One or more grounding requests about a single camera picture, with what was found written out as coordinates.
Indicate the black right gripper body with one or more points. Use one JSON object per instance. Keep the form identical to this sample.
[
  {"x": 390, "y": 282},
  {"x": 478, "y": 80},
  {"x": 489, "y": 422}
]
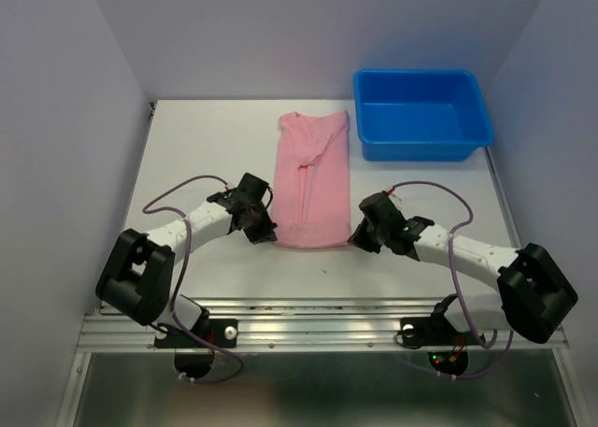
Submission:
[{"x": 380, "y": 235}]

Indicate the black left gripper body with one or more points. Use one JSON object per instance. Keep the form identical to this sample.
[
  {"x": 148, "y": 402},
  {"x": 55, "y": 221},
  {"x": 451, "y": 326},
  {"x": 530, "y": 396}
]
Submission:
[{"x": 255, "y": 207}]

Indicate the pink t-shirt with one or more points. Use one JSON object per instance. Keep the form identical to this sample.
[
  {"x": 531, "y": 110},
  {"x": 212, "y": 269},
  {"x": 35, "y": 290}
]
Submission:
[{"x": 311, "y": 205}]

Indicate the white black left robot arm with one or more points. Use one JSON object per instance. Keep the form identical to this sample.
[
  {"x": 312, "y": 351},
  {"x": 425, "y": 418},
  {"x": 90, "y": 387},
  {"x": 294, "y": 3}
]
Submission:
[{"x": 144, "y": 271}]

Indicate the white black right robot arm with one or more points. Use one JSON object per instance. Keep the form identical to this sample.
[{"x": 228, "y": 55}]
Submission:
[{"x": 529, "y": 295}]

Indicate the blue plastic bin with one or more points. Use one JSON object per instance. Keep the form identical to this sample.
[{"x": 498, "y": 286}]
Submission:
[{"x": 420, "y": 115}]

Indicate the aluminium mounting rail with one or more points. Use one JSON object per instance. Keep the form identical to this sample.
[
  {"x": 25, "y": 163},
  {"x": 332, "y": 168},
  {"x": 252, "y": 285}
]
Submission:
[{"x": 273, "y": 325}]

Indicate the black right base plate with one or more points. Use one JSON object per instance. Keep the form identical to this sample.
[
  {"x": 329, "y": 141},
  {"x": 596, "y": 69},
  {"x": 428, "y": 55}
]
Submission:
[{"x": 419, "y": 332}]

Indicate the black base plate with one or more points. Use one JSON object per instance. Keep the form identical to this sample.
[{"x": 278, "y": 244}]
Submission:
[
  {"x": 219, "y": 332},
  {"x": 419, "y": 332}
]

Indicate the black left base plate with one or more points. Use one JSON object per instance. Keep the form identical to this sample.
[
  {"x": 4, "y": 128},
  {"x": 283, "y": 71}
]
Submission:
[{"x": 219, "y": 332}]

